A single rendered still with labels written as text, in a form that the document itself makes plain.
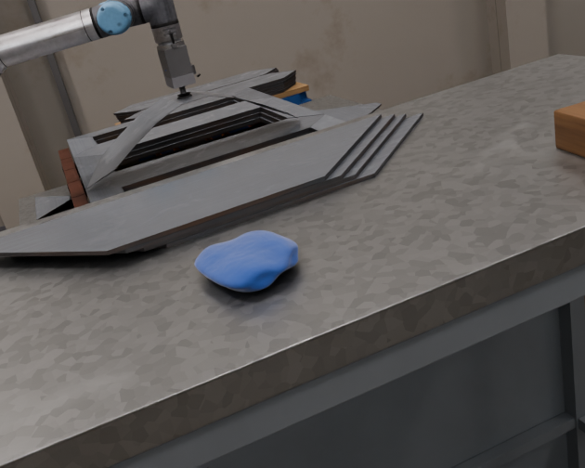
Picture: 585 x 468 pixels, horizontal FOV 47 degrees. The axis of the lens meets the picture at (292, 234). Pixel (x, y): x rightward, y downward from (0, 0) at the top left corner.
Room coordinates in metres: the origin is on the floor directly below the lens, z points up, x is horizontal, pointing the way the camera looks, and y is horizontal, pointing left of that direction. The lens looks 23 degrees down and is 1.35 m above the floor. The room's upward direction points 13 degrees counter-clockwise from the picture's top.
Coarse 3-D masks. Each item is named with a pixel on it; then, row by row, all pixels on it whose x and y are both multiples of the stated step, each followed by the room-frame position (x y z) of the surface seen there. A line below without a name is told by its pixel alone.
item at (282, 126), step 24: (168, 120) 2.56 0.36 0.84; (240, 120) 2.30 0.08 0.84; (264, 120) 2.27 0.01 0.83; (288, 120) 2.05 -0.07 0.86; (312, 120) 1.98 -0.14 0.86; (144, 144) 2.21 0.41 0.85; (168, 144) 2.22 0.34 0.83; (216, 144) 1.96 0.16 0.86; (240, 144) 1.89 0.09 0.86; (264, 144) 1.86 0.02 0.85; (144, 168) 1.87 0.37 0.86; (168, 168) 1.81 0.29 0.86; (192, 168) 1.80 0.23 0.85
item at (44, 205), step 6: (36, 198) 2.35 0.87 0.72; (42, 198) 2.34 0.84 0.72; (48, 198) 2.32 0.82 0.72; (54, 198) 2.30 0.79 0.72; (60, 198) 2.28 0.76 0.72; (66, 198) 2.26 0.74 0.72; (36, 204) 2.27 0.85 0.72; (42, 204) 2.25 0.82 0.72; (48, 204) 2.23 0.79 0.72; (54, 204) 2.22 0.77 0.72; (60, 204) 2.20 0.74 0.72; (66, 204) 2.24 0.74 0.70; (36, 210) 2.20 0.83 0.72; (42, 210) 2.19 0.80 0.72; (48, 210) 2.17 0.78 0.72; (54, 210) 2.16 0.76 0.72; (36, 216) 2.13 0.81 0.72; (42, 216) 2.11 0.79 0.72
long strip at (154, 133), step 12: (228, 108) 2.43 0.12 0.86; (240, 108) 2.38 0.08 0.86; (252, 108) 2.34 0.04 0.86; (180, 120) 2.42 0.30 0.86; (192, 120) 2.37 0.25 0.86; (204, 120) 2.32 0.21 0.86; (216, 120) 2.28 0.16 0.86; (156, 132) 2.31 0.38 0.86; (168, 132) 2.27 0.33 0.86; (108, 144) 2.30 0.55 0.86
